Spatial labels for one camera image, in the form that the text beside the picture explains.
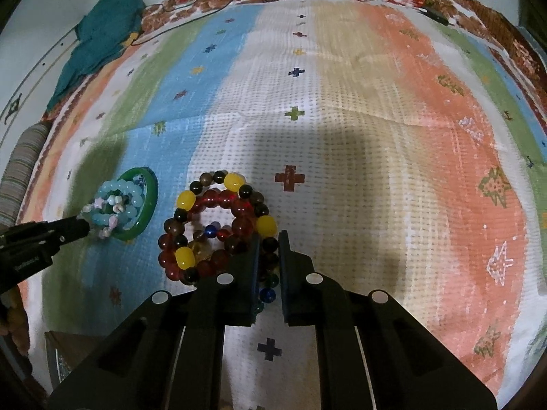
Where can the person's left hand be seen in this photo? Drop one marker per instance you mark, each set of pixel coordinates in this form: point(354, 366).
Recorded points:
point(14, 320)

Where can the striped colourful bed cloth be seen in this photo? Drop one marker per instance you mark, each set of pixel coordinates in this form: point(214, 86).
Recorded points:
point(396, 152)

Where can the grey striped pillow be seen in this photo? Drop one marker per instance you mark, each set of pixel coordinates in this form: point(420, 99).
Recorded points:
point(16, 177)

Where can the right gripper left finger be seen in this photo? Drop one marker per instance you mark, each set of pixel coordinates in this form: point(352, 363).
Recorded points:
point(168, 354)

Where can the small black device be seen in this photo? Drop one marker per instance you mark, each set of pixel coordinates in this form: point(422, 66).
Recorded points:
point(434, 15)

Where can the green jade bangle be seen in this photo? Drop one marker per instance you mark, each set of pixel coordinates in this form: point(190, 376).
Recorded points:
point(145, 212)

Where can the teal cloth garment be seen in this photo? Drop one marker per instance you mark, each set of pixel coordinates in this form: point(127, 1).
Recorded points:
point(102, 36)

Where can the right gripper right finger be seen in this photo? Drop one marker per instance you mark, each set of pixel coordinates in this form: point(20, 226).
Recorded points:
point(372, 353)

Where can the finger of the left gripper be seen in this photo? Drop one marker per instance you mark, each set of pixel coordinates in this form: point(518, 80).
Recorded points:
point(65, 230)

